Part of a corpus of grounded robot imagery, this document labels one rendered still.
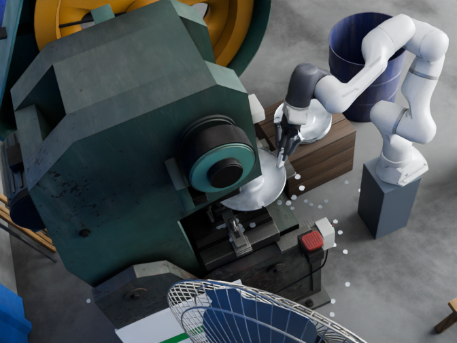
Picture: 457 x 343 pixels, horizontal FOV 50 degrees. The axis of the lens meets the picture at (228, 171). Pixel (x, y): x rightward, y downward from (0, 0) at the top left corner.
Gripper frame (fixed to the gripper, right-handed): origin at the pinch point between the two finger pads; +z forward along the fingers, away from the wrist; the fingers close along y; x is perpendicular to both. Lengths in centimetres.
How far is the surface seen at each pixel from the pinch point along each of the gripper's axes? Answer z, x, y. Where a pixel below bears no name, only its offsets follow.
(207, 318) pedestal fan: -31, 85, -46
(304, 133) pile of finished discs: 25, -55, 25
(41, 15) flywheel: -46, 63, 53
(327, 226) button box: 18.9, -4.7, -24.8
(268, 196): 9.0, 11.1, -5.5
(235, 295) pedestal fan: -41, 83, -50
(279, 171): 4.7, 1.2, -1.5
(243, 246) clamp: 20.3, 27.4, -10.9
